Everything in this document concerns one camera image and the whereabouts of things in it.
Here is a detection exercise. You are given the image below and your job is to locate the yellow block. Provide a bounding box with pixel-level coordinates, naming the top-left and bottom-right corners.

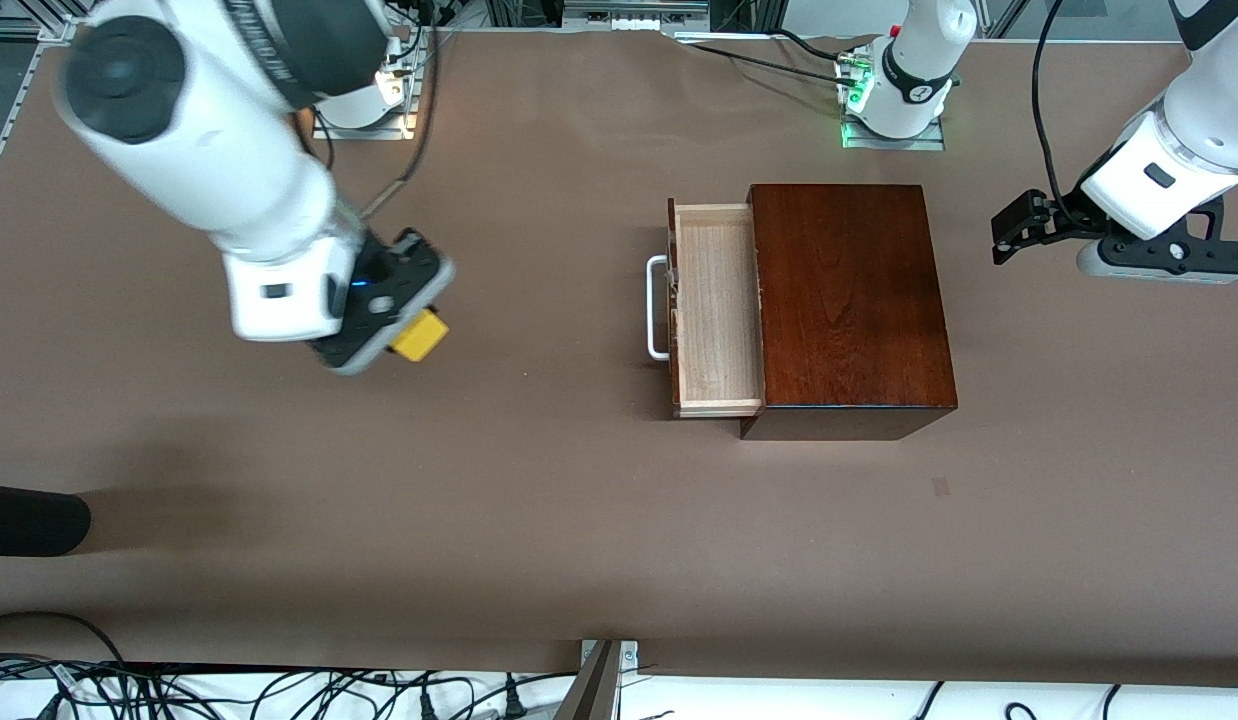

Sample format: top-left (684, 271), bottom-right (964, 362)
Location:
top-left (390, 308), bottom-right (451, 364)

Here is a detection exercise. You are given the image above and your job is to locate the wooden drawer with white handle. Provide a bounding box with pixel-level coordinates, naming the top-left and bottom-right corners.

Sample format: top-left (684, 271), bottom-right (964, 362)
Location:
top-left (646, 198), bottom-right (768, 420)

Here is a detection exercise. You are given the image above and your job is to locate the dark brown wooden cabinet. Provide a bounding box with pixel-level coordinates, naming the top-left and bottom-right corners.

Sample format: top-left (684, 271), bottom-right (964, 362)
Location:
top-left (741, 183), bottom-right (959, 442)

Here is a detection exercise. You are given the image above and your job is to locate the brown paper table cover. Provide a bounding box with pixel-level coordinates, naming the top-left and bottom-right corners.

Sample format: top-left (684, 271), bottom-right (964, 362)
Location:
top-left (0, 20), bottom-right (1238, 691)

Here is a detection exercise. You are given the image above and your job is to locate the black rounded cylinder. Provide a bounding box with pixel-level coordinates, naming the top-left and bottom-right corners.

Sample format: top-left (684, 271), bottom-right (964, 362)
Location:
top-left (0, 483), bottom-right (92, 558)

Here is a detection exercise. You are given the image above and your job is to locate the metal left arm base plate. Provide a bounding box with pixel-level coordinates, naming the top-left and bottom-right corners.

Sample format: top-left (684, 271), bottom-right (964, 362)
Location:
top-left (841, 112), bottom-right (948, 152)

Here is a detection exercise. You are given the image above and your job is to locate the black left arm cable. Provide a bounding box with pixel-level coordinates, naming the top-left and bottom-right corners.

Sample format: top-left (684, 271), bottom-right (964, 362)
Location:
top-left (1031, 0), bottom-right (1070, 206)

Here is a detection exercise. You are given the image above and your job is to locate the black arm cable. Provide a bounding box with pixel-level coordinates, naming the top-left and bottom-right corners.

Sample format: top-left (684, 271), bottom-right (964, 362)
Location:
top-left (359, 20), bottom-right (440, 218)
top-left (1031, 0), bottom-right (1070, 206)

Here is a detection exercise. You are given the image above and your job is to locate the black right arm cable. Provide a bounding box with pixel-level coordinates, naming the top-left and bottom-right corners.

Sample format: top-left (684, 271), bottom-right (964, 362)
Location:
top-left (359, 20), bottom-right (440, 218)

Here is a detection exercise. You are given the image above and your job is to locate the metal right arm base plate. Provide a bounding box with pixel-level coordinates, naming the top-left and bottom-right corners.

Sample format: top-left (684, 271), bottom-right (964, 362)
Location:
top-left (314, 60), bottom-right (422, 142)

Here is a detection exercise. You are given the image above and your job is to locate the short black base cable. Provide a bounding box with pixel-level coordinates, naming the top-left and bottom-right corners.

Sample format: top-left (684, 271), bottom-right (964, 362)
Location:
top-left (769, 28), bottom-right (855, 63)

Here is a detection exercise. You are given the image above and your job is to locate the long black base cable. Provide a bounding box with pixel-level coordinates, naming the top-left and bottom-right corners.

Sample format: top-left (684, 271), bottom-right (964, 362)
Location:
top-left (679, 40), bottom-right (860, 91)

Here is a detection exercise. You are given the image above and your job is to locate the aluminium frame profile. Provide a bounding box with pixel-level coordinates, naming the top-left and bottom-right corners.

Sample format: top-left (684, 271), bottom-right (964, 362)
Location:
top-left (562, 0), bottom-right (710, 31)

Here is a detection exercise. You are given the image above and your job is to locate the aluminium table rail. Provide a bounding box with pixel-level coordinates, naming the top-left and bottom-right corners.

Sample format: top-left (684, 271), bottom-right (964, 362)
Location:
top-left (0, 0), bottom-right (90, 206)

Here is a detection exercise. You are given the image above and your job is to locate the black arched cable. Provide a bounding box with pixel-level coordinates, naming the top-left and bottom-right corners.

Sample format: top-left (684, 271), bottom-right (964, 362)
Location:
top-left (0, 610), bottom-right (128, 669)

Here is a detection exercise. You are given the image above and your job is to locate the metal table bracket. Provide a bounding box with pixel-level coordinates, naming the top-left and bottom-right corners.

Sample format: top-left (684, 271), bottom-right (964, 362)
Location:
top-left (551, 638), bottom-right (642, 720)

